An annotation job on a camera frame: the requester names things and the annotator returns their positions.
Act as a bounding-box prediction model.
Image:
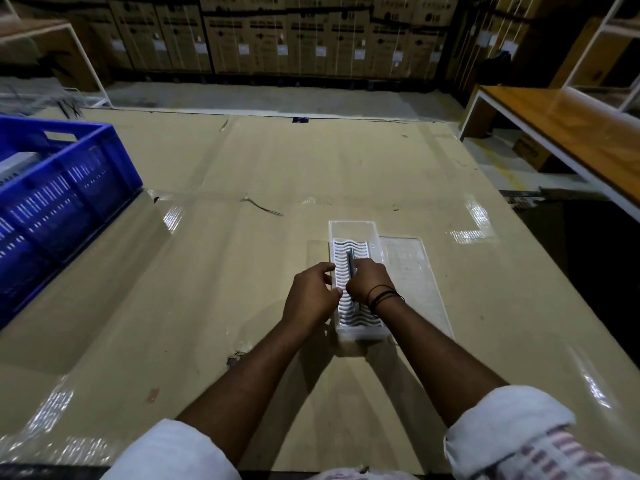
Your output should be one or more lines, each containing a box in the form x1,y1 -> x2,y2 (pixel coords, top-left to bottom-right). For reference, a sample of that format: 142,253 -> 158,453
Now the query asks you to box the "blue plastic crate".
0,114 -> 145,331

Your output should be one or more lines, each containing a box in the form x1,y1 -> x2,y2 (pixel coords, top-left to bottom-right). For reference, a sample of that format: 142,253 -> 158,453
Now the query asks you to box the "person's right forearm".
371,294 -> 508,429

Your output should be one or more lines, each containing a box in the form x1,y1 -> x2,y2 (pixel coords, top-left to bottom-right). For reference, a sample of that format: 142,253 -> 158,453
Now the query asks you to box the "black thread wristband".
366,285 -> 406,316

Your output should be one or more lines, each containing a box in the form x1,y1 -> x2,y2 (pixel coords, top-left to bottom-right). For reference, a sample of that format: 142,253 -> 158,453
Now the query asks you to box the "white flat item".
0,152 -> 42,184

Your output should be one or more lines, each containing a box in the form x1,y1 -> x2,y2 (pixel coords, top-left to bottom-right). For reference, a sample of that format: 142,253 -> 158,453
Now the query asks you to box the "person's white shirt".
99,385 -> 640,480

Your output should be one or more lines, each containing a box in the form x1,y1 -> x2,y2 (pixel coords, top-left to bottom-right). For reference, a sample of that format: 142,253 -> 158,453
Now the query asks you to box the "small brown cardboard box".
511,133 -> 554,172

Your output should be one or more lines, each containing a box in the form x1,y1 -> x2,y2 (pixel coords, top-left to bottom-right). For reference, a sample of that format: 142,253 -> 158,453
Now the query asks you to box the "clear plastic lid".
379,236 -> 456,341

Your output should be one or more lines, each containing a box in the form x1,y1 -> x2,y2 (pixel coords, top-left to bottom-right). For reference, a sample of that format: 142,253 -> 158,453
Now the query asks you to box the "white metal rack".
561,0 -> 640,114

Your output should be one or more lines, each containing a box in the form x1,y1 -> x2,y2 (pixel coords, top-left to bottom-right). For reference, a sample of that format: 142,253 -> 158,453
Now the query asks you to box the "row of brown cardboard boxes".
0,0 -> 556,83

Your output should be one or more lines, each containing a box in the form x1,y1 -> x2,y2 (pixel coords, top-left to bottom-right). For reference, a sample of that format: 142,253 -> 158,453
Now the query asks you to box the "clear plastic wrap bundle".
0,76 -> 108,117

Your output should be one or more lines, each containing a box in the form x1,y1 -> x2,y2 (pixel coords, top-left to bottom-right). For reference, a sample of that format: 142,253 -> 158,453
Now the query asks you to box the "black bag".
477,51 -> 515,86

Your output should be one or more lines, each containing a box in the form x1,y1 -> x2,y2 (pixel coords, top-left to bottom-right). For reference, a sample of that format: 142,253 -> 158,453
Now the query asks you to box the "person's left forearm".
175,317 -> 323,468

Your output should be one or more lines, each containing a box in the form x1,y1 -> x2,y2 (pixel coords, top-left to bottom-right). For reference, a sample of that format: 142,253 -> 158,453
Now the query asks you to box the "white wavy patterned insert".
331,238 -> 386,329

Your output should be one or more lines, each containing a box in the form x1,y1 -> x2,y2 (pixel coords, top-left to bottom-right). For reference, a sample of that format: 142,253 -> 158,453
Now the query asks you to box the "person's right hand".
344,258 -> 391,316

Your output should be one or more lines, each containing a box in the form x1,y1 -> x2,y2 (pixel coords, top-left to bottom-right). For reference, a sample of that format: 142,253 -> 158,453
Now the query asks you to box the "wooden table with white frame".
458,85 -> 640,224

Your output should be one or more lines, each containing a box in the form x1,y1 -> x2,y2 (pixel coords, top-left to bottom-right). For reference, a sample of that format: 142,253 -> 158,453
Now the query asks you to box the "white frame side table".
0,19 -> 114,111

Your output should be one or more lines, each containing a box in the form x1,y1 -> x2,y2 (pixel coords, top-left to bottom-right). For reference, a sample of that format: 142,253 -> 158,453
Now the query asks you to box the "person's left hand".
282,262 -> 345,334

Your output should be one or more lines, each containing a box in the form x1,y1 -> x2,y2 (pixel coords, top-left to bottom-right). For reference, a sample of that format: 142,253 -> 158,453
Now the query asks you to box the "clear plastic box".
327,220 -> 391,346

